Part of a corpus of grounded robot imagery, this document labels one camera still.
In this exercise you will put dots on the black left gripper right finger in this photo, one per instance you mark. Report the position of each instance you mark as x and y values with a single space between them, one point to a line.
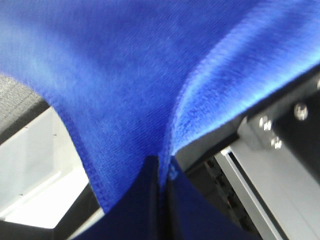
191 217

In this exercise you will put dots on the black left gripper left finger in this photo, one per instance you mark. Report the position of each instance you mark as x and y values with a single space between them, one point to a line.
135 216

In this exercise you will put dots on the white plastic storage basket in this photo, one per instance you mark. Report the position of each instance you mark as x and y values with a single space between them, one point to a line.
41 173

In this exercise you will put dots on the blue microfibre towel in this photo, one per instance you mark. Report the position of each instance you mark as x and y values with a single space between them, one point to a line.
135 78

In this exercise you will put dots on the aluminium frame rail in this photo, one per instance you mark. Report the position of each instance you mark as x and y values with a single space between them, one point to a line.
279 194

